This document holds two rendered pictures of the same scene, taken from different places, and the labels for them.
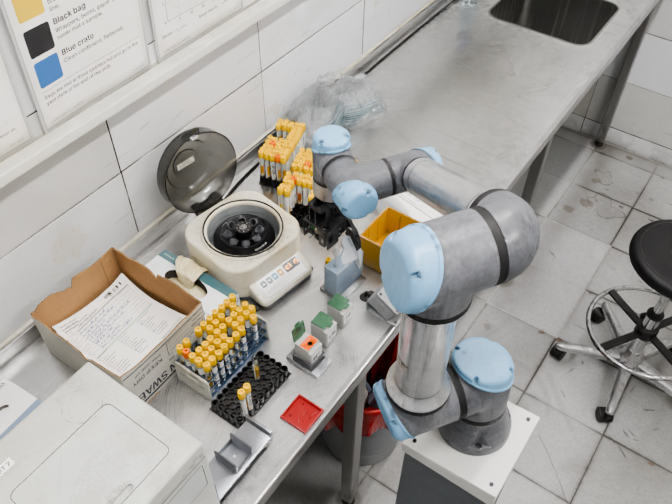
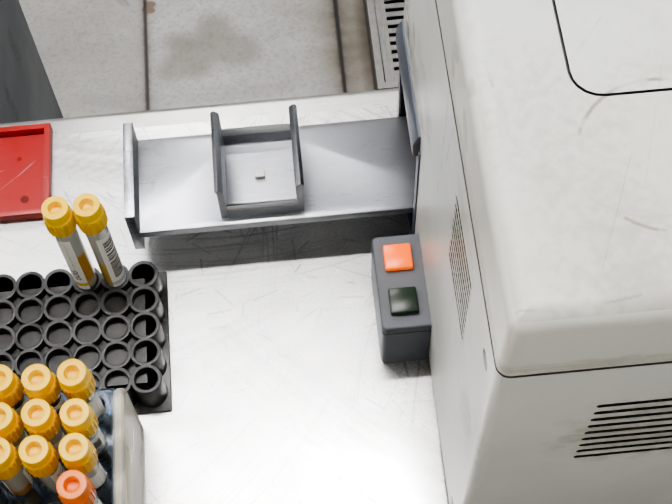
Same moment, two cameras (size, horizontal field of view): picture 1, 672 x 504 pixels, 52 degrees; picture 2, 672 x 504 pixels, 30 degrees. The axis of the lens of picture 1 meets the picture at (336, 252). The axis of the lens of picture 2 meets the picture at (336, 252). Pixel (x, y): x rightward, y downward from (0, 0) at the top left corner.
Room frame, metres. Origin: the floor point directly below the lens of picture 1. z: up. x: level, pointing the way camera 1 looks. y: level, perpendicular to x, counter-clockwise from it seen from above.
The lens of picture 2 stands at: (0.82, 0.54, 1.57)
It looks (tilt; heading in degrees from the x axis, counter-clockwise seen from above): 62 degrees down; 233
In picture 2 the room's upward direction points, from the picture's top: 3 degrees counter-clockwise
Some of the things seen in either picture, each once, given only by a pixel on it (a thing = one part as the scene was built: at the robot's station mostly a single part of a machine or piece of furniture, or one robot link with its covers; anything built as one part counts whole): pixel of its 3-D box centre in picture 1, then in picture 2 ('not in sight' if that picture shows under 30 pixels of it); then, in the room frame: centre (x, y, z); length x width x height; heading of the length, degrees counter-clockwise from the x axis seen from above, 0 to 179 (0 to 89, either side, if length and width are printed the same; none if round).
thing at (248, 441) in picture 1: (226, 464); (296, 166); (0.60, 0.21, 0.92); 0.21 x 0.07 x 0.05; 146
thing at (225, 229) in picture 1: (244, 235); not in sight; (1.18, 0.23, 0.97); 0.15 x 0.15 x 0.07
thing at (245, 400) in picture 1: (249, 377); (0, 315); (0.79, 0.18, 0.93); 0.17 x 0.09 x 0.11; 146
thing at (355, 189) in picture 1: (358, 186); not in sight; (0.98, -0.04, 1.32); 0.11 x 0.11 x 0.08; 22
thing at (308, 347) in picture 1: (308, 350); not in sight; (0.87, 0.06, 0.92); 0.05 x 0.04 x 0.06; 53
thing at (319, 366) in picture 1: (308, 357); not in sight; (0.87, 0.06, 0.89); 0.09 x 0.05 x 0.04; 53
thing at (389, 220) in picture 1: (394, 244); not in sight; (1.20, -0.15, 0.93); 0.13 x 0.13 x 0.10; 55
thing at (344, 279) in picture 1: (343, 272); not in sight; (1.10, -0.02, 0.92); 0.10 x 0.07 x 0.10; 141
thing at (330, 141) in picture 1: (331, 156); not in sight; (1.06, 0.01, 1.33); 0.09 x 0.08 x 0.11; 22
